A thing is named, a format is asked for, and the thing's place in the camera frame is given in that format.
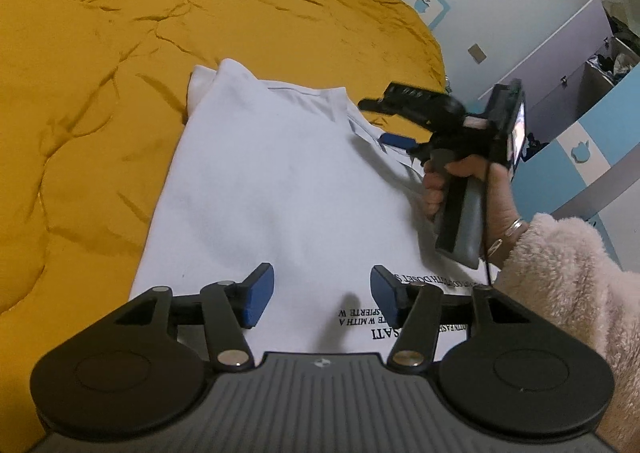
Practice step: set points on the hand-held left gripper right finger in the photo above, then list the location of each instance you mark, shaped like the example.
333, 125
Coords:
386, 293

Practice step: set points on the white printed sweatshirt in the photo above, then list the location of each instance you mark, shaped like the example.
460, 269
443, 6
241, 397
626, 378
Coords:
280, 183

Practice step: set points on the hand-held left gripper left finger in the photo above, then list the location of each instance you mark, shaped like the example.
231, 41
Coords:
260, 293

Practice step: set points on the mustard yellow bedspread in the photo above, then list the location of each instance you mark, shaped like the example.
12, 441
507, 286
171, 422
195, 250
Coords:
100, 83

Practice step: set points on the bundle of clothes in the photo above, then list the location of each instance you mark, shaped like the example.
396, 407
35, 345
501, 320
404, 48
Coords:
617, 58

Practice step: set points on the wall switch plate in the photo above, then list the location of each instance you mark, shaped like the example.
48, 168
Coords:
477, 54

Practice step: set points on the blue purple wardrobe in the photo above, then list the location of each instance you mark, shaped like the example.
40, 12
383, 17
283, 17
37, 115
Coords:
575, 48

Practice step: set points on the person's right hand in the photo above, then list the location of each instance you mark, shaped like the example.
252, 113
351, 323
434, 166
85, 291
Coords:
500, 203

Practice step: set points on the person's right forearm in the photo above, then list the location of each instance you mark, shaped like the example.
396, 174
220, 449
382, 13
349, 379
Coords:
575, 293

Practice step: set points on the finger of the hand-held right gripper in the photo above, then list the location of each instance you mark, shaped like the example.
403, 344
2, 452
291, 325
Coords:
420, 105
397, 139

